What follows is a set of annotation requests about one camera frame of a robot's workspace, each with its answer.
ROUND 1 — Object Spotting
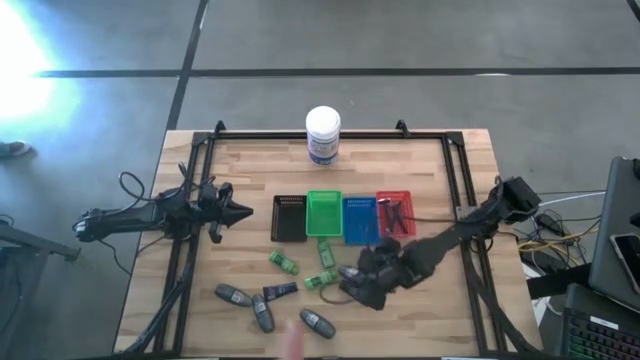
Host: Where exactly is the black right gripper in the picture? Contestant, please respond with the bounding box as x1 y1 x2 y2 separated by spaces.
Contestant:
356 236 409 312

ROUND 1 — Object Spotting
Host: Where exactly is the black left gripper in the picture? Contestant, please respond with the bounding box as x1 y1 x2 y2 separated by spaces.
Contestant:
197 181 255 245

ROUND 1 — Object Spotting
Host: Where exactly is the grey deodorant stick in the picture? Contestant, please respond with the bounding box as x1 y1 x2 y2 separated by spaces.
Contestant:
214 283 254 308
251 293 276 335
338 264 362 284
298 308 338 341

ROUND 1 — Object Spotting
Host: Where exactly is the blue razor with clear cap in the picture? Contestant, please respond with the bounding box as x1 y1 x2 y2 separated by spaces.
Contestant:
380 198 397 234
391 200 405 234

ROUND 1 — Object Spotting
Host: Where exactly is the green travel bottle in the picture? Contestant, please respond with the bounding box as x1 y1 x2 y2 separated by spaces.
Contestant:
303 270 339 291
317 237 337 270
268 250 300 276

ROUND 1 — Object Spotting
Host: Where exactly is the navy blue cream tube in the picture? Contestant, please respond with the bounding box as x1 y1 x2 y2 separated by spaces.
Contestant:
262 281 300 303
339 281 374 306

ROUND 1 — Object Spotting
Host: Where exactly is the black plastic basket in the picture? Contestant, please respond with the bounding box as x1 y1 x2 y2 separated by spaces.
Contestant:
270 194 309 244

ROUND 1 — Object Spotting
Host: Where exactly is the blue plastic basket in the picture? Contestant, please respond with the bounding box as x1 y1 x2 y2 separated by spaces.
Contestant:
342 195 381 247

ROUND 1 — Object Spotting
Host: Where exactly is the red plastic basket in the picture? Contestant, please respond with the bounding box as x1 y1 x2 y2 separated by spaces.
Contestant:
375 190 418 239

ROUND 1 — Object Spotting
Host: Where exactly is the green plastic basket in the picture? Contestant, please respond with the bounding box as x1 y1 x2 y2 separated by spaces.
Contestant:
305 189 345 238

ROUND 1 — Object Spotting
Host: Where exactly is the pale pink blurred object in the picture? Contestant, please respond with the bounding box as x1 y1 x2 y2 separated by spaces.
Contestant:
279 319 307 360

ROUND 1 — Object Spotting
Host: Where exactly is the white wipes canister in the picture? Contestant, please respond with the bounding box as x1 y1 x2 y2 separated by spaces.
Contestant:
305 105 342 166

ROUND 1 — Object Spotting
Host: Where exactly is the black power adapter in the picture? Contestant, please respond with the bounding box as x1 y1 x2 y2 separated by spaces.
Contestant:
535 213 567 237

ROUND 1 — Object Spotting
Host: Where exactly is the dark grey stand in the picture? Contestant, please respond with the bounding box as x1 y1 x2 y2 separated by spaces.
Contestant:
0 214 82 360

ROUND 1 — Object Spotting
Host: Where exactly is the person's shoe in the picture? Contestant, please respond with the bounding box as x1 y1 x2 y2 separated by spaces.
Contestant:
0 140 32 159

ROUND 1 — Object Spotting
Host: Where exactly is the backlit black keyboard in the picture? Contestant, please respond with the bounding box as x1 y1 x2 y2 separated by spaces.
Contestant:
558 283 640 360

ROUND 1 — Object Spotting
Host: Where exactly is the grey laptop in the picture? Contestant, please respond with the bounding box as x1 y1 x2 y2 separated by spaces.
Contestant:
588 156 640 315

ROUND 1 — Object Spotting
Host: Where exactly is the black smartphone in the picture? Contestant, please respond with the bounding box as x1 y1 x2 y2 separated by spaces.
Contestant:
609 232 640 296

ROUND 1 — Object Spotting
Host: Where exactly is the thin dark cord loop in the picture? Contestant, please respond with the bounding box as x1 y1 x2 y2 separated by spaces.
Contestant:
318 285 355 306

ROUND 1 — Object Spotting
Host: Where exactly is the thin dark cable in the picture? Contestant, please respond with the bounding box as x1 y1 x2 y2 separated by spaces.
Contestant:
401 215 475 224

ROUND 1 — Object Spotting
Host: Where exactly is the black aluminium table frame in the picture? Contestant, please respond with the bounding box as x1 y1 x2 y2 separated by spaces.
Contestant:
119 119 549 360

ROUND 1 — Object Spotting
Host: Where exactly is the yellow cable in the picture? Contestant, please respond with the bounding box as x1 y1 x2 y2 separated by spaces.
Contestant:
517 233 601 254

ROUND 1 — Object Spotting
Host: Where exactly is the black strap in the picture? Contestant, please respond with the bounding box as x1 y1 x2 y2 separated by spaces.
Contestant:
525 263 594 300

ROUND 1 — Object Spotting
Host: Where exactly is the white cable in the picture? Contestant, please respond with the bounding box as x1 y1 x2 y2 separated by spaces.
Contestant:
537 190 607 208

